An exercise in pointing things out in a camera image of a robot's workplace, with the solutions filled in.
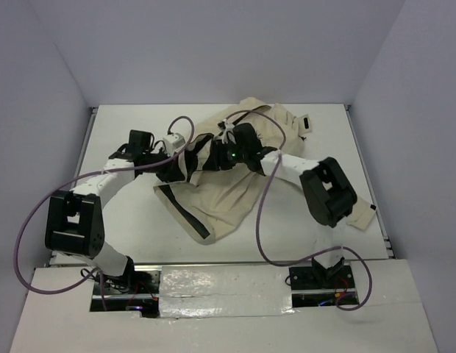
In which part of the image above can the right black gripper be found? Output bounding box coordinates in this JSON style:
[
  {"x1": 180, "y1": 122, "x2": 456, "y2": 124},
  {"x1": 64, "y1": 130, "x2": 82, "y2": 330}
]
[{"x1": 203, "y1": 138, "x2": 249, "y2": 171}]

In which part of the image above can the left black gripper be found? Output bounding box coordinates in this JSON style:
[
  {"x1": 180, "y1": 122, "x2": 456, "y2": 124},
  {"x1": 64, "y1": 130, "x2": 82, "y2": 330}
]
[{"x1": 142, "y1": 147, "x2": 184, "y2": 184}]

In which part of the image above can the cream jacket with black zipper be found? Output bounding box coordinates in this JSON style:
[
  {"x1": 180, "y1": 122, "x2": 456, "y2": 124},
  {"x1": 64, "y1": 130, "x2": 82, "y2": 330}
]
[{"x1": 152, "y1": 96, "x2": 378, "y2": 246}]

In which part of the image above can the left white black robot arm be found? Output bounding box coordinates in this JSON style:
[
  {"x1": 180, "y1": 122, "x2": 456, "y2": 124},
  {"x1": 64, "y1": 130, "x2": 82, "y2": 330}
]
[{"x1": 45, "y1": 130, "x2": 185, "y2": 293}]

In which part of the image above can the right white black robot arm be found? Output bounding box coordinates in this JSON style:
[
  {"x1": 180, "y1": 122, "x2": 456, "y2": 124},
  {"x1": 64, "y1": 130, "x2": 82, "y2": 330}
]
[{"x1": 211, "y1": 121, "x2": 357, "y2": 288}]

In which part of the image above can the white foam front board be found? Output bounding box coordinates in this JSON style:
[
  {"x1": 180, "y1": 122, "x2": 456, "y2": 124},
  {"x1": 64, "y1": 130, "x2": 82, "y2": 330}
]
[{"x1": 11, "y1": 260, "x2": 437, "y2": 352}]

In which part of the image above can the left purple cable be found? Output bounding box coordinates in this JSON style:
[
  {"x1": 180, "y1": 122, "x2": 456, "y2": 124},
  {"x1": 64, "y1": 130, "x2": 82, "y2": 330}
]
[{"x1": 13, "y1": 116, "x2": 195, "y2": 312}]

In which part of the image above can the purple cable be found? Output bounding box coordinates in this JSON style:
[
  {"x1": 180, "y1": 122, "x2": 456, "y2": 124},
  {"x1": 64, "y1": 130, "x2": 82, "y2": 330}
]
[
  {"x1": 13, "y1": 116, "x2": 195, "y2": 312},
  {"x1": 224, "y1": 110, "x2": 373, "y2": 313}
]

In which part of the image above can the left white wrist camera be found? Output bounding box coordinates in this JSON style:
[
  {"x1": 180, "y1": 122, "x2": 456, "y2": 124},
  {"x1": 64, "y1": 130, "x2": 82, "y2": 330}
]
[{"x1": 163, "y1": 133, "x2": 186, "y2": 157}]

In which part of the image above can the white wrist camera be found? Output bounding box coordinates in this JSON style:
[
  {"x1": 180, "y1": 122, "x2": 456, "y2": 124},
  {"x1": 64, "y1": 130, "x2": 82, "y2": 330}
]
[
  {"x1": 163, "y1": 133, "x2": 186, "y2": 157},
  {"x1": 218, "y1": 119, "x2": 235, "y2": 144}
]

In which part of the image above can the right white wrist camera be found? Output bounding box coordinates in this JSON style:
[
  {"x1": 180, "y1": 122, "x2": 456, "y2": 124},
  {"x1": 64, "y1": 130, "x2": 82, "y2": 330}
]
[{"x1": 218, "y1": 119, "x2": 235, "y2": 144}]

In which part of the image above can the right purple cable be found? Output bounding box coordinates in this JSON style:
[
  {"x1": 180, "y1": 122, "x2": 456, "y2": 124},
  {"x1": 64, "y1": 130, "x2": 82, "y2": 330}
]
[{"x1": 224, "y1": 110, "x2": 373, "y2": 313}]

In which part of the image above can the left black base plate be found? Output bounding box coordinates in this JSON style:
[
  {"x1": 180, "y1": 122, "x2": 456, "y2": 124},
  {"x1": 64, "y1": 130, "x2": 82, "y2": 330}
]
[{"x1": 90, "y1": 268, "x2": 162, "y2": 318}]

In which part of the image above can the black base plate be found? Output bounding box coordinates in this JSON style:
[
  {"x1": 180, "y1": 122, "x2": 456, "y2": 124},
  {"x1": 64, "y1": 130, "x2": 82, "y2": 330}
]
[
  {"x1": 90, "y1": 268, "x2": 162, "y2": 318},
  {"x1": 284, "y1": 264, "x2": 359, "y2": 308}
]

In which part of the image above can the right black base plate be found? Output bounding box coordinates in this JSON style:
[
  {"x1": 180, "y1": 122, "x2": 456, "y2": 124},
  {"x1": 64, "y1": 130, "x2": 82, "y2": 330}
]
[{"x1": 284, "y1": 264, "x2": 359, "y2": 308}]

